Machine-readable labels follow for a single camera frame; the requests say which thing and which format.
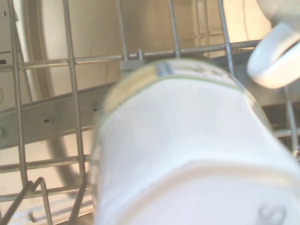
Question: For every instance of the small white mug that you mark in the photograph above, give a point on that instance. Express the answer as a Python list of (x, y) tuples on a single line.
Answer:
[(187, 152)]

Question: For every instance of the stainless steel dishwasher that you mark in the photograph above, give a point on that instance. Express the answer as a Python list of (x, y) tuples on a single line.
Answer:
[(145, 23)]

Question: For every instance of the tall white printed mug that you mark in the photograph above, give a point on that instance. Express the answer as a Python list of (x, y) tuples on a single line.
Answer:
[(274, 61)]

